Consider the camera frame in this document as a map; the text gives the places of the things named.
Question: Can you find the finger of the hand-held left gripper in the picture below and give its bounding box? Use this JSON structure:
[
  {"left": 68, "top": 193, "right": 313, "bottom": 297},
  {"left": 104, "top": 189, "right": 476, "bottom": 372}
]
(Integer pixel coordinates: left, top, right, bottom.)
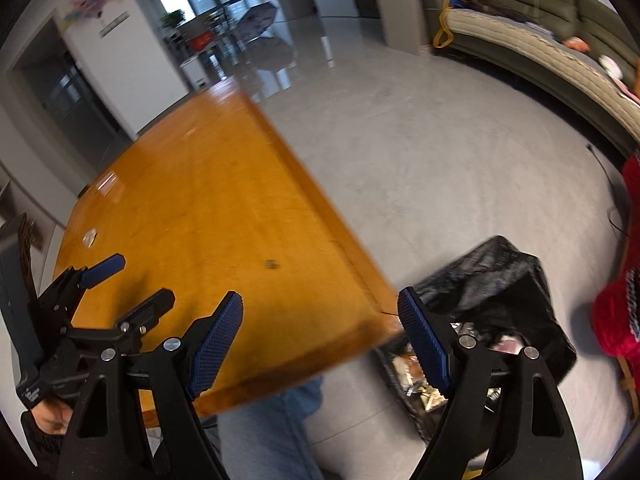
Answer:
[
  {"left": 41, "top": 254, "right": 127, "bottom": 329},
  {"left": 116, "top": 288, "right": 176, "bottom": 352}
]

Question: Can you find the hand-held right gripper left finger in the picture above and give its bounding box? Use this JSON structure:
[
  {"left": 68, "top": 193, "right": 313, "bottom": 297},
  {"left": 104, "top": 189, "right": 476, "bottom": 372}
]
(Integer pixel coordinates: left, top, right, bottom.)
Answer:
[{"left": 56, "top": 290, "right": 245, "bottom": 480}]

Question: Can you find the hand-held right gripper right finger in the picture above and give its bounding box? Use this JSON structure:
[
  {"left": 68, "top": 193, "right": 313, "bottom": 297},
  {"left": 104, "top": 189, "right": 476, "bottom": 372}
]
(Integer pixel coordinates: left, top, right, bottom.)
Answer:
[{"left": 397, "top": 286, "right": 584, "bottom": 480}]

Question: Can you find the bin with black bag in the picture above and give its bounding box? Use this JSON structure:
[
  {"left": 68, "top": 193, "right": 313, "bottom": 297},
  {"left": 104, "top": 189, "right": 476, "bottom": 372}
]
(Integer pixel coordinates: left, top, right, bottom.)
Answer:
[{"left": 372, "top": 235, "right": 579, "bottom": 457}]

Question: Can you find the person's left forearm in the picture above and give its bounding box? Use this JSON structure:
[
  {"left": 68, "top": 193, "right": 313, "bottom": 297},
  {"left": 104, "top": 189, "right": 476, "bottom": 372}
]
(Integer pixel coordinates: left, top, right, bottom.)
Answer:
[{"left": 20, "top": 410, "right": 68, "bottom": 480}]

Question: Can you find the person's left hand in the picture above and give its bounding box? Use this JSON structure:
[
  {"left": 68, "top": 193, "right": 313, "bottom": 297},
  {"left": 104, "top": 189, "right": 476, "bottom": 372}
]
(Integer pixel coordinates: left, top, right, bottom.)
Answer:
[{"left": 29, "top": 400, "right": 76, "bottom": 434}]

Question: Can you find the person's leg in jeans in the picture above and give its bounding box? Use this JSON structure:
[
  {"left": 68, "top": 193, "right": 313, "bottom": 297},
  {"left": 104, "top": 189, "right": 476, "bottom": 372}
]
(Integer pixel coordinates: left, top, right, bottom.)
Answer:
[{"left": 216, "top": 377, "right": 327, "bottom": 480}]

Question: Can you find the dark glass door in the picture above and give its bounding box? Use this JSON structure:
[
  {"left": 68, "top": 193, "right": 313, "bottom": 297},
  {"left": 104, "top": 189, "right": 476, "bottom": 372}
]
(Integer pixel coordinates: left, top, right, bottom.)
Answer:
[{"left": 12, "top": 15, "right": 132, "bottom": 172}]

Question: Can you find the red cloth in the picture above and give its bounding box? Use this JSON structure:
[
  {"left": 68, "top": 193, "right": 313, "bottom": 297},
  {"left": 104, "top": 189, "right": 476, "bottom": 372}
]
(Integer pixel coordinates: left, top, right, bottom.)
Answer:
[{"left": 592, "top": 155, "right": 640, "bottom": 358}]

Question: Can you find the wooden chair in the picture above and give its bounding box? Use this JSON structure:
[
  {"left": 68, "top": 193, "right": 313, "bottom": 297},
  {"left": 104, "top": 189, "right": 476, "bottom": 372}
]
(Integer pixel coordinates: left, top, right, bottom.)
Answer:
[{"left": 617, "top": 354, "right": 640, "bottom": 422}]

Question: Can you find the white floor appliance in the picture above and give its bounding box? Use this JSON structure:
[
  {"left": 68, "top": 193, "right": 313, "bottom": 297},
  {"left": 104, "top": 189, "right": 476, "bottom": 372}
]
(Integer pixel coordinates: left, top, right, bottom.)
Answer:
[{"left": 178, "top": 55, "right": 209, "bottom": 92}]

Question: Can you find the grey patterned umbrella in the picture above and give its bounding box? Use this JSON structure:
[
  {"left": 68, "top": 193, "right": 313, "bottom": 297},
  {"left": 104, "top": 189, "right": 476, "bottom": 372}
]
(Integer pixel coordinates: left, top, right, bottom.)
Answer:
[{"left": 234, "top": 1, "right": 279, "bottom": 42}]

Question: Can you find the green sofa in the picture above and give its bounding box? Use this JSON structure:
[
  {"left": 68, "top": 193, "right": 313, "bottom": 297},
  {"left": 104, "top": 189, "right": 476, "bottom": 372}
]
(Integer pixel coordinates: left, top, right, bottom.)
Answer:
[{"left": 419, "top": 0, "right": 640, "bottom": 162}]

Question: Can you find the black floor cable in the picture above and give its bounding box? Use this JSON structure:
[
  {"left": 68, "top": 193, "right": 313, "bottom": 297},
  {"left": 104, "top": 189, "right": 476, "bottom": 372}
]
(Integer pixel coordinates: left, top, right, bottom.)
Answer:
[{"left": 585, "top": 143, "right": 632, "bottom": 237}]

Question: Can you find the grey wall plate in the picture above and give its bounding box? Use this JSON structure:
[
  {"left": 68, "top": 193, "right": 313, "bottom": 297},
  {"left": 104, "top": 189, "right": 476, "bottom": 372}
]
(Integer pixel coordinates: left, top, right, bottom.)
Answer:
[{"left": 98, "top": 10, "right": 132, "bottom": 39}]

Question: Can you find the colourful wall poster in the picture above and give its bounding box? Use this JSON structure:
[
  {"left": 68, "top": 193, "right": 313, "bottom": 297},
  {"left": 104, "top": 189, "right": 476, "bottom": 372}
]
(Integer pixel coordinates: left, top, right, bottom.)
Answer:
[{"left": 62, "top": 0, "right": 127, "bottom": 27}]

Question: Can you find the yellow strap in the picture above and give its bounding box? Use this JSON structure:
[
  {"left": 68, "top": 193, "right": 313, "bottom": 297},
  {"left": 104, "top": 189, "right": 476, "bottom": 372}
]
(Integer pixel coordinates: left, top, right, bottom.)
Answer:
[{"left": 432, "top": 0, "right": 454, "bottom": 50}]

